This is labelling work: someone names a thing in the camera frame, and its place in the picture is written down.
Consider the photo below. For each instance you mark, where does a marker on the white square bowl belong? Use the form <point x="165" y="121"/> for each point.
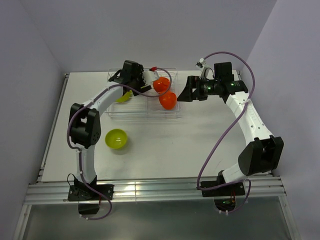
<point x="125" y="97"/>

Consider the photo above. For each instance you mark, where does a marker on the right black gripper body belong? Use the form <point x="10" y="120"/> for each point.
<point x="208" y="88"/>

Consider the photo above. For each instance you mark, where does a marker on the aluminium mounting rail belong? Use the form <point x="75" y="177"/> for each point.
<point x="149" y="190"/>

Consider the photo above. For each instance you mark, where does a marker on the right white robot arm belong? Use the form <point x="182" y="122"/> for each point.
<point x="263" y="150"/>

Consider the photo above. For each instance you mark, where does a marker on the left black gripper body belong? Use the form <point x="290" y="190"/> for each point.
<point x="138" y="81"/>

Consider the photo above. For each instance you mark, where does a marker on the green bowl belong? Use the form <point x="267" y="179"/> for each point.
<point x="116" y="139"/>

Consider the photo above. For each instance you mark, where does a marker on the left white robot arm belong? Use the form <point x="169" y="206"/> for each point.
<point x="84" y="127"/>

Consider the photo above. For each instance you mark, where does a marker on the orange bowl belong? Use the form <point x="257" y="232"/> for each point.
<point x="161" y="84"/>
<point x="168" y="100"/>

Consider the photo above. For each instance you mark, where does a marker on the wire dish rack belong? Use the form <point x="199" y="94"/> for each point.
<point x="141" y="108"/>

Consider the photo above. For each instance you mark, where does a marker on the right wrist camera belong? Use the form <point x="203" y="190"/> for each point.
<point x="202" y="66"/>

